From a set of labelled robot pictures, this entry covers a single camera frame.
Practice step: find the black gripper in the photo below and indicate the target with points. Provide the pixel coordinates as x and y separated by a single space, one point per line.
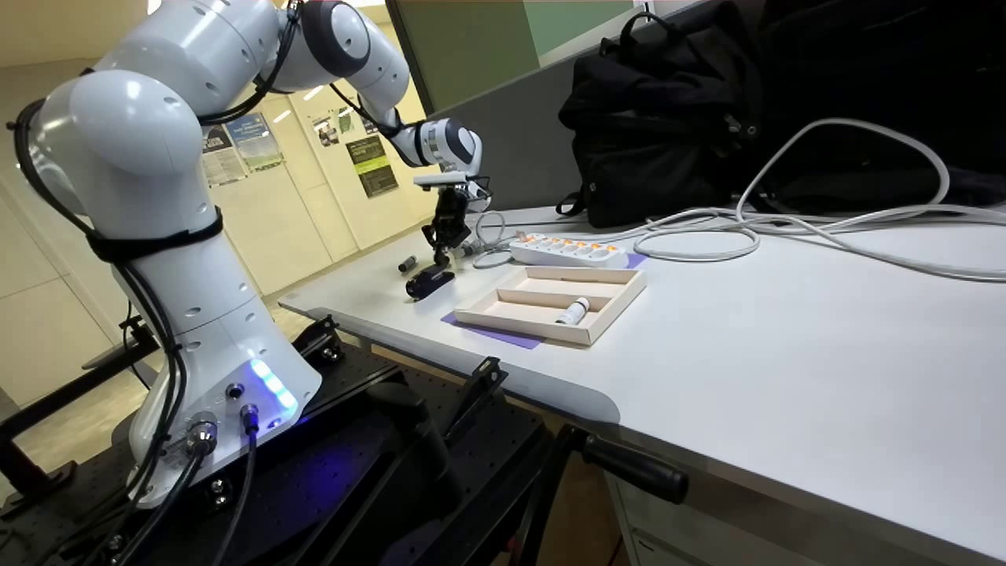
451 219

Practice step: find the black stapler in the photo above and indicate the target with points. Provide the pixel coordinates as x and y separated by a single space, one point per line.
428 281

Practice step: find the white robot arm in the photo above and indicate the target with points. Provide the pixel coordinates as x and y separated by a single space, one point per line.
135 136

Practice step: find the wooden two-compartment tray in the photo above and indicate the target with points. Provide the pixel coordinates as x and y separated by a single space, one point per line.
546 315

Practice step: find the white power strip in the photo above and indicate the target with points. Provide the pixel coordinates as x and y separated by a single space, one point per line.
567 251

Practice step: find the small white tube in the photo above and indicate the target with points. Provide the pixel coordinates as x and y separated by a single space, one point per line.
572 312

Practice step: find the grey green partition panel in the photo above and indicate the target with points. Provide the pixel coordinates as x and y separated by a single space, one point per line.
491 65

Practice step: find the black robot stand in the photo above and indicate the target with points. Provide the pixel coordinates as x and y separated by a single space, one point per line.
346 473

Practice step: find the black backpack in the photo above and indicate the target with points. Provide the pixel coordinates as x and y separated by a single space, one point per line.
660 126

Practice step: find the black and white equipment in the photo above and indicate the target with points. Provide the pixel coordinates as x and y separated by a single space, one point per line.
173 421

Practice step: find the dark bag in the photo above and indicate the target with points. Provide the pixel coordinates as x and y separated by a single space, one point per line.
882 83

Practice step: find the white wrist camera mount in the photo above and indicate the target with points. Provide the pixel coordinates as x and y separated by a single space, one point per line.
451 184

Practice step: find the yellow black wall poster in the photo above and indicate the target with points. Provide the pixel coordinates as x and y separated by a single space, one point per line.
373 165

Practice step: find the blue wall poster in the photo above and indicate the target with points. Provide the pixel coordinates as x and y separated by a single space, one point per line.
255 143

